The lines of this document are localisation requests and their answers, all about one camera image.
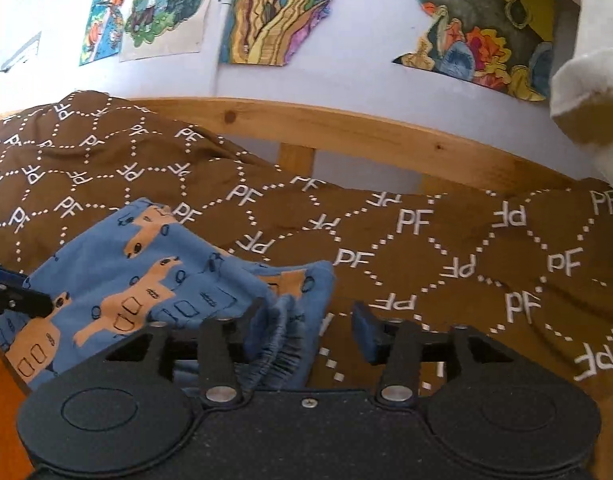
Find dark green figure wall poster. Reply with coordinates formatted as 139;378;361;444
392;0;558;103

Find yellow purple swirl wall poster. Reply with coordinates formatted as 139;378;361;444
219;0;388;67

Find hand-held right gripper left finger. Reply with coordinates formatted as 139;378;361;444
104;297;268;408

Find white cloth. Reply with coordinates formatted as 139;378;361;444
549;0;613;189

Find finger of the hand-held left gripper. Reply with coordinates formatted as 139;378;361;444
0;257;55;321

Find brown patterned blanket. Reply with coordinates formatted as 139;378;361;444
0;90;613;403

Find blue pants with orange print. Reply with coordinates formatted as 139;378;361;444
0;197;337;395

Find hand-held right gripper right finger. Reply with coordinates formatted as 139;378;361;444
353;301;515;408

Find wooden bed frame rail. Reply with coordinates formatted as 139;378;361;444
0;96;586;197

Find green-haired figure wall drawing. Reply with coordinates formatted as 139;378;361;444
119;0;220;64

